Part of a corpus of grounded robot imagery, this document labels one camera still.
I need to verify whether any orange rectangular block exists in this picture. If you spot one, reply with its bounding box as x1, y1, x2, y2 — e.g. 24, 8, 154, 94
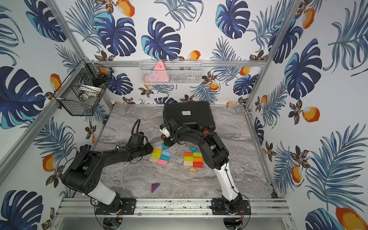
184, 152, 193, 158

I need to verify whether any natural wood rectangular block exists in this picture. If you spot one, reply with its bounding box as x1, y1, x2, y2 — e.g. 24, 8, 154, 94
184, 161, 194, 167

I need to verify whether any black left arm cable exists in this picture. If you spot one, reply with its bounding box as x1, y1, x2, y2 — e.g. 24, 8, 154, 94
130, 118, 142, 136

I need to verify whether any pink triangle card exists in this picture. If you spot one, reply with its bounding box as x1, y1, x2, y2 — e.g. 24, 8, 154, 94
146, 60, 170, 83

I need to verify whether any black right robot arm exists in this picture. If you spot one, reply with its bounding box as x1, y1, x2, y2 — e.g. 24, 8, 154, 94
160, 119, 242, 213

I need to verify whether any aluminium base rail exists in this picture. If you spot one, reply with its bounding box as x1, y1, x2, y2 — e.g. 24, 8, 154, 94
56, 198, 291, 218

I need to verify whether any natural wood slanted block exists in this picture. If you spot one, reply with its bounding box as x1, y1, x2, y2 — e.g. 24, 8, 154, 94
149, 156, 159, 163

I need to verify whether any light blue rectangular block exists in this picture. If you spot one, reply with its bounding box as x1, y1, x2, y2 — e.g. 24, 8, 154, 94
162, 150, 171, 157

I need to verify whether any black plastic tool case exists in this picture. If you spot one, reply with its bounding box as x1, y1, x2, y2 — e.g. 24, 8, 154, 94
163, 101, 216, 133

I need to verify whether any lime green rectangular block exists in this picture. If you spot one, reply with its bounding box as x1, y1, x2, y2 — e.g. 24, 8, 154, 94
193, 152, 203, 158

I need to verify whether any black corner bracket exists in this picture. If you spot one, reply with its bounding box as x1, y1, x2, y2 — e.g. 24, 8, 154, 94
103, 115, 109, 124

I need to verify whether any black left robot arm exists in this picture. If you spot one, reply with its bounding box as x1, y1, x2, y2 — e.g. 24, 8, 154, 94
61, 132, 153, 213

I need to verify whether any black wire basket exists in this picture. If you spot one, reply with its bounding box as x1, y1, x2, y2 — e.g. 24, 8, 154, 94
53, 59, 114, 117

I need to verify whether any yellow square block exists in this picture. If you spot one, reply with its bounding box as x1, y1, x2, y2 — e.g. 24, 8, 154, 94
152, 149, 162, 154

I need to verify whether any orange square block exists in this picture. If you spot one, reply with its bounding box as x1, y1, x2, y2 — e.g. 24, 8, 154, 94
193, 157, 203, 163

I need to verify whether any red rectangular block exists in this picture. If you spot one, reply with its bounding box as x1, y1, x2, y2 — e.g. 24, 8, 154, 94
193, 162, 203, 168

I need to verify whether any teal rectangular block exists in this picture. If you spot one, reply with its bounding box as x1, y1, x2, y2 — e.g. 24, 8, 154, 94
160, 155, 170, 162

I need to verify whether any natural wood triangle block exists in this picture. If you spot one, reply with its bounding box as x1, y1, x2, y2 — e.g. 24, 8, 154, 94
188, 167, 197, 173

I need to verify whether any purple triangle block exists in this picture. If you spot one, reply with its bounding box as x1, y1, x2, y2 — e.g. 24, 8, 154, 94
151, 183, 160, 193

